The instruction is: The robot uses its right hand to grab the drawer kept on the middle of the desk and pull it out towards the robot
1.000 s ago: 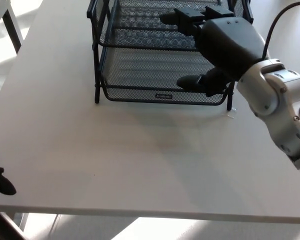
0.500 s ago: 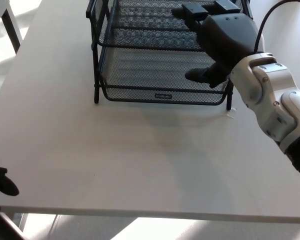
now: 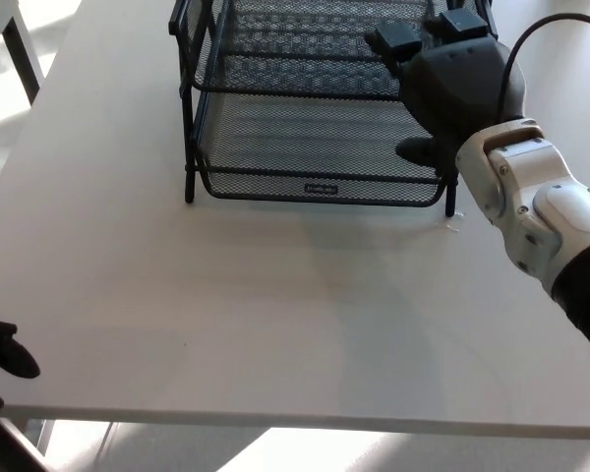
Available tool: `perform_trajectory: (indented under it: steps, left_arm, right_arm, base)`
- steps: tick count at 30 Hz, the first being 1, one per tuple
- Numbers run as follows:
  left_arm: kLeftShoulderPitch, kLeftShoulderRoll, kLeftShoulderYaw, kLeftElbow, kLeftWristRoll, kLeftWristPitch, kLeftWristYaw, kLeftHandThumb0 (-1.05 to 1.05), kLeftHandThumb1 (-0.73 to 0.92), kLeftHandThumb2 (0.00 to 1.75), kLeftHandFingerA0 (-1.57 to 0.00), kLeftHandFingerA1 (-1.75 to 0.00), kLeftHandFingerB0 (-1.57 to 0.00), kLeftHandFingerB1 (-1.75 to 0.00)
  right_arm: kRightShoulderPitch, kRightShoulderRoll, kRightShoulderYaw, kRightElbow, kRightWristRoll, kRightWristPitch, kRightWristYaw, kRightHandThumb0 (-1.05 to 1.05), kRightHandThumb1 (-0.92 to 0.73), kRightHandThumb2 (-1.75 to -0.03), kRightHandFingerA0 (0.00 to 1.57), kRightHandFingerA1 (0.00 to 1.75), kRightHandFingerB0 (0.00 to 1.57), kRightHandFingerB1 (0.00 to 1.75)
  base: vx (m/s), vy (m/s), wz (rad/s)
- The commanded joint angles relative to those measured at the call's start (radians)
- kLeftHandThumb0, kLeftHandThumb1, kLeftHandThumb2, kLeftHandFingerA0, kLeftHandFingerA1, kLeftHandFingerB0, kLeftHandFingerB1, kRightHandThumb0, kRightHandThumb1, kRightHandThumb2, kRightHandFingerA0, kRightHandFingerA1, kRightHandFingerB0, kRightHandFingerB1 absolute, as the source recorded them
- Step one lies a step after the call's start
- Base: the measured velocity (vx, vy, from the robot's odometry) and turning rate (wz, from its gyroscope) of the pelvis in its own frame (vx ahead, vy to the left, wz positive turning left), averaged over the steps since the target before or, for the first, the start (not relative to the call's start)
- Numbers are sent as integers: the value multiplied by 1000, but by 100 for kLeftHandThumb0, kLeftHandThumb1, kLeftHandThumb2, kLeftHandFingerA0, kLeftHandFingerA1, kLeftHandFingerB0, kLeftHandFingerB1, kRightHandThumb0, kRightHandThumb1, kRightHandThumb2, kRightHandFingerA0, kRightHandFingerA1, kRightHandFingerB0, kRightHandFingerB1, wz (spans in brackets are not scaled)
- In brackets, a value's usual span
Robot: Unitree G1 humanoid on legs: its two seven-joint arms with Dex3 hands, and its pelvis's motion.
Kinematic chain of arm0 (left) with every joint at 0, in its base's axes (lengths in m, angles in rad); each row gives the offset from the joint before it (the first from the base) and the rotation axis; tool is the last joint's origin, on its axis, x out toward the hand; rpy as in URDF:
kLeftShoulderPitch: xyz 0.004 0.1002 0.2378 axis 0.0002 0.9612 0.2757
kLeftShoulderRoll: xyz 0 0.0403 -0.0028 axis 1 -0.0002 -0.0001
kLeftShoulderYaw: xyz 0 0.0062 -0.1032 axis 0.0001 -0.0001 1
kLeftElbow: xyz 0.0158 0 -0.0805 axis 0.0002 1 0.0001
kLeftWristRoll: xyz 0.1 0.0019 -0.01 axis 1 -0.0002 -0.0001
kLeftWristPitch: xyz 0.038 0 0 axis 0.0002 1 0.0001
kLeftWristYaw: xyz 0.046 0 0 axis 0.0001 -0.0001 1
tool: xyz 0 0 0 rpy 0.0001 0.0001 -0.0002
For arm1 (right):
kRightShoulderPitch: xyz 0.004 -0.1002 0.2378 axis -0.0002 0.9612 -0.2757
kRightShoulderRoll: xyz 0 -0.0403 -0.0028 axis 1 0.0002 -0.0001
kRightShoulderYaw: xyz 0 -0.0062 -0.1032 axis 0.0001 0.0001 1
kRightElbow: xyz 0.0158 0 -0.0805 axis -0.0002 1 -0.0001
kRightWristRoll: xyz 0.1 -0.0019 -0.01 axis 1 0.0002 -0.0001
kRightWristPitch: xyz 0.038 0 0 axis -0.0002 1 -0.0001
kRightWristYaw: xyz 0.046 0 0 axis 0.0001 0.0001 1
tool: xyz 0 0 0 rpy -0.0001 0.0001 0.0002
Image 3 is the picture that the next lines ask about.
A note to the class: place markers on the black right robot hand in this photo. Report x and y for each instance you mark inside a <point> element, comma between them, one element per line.
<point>452,83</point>

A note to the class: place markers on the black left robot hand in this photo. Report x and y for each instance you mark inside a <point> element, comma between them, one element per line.
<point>10,354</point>

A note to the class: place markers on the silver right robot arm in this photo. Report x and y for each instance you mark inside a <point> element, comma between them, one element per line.
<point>546,211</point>

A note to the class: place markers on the white desk leg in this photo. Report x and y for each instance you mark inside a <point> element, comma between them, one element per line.
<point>46,437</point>

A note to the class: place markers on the dark brown bar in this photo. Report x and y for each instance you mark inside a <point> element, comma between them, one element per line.
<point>15,445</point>

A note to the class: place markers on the white side table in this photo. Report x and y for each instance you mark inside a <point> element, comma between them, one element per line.
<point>24,64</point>

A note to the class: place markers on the black metal tray rack frame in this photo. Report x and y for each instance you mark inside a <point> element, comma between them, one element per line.
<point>190,192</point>

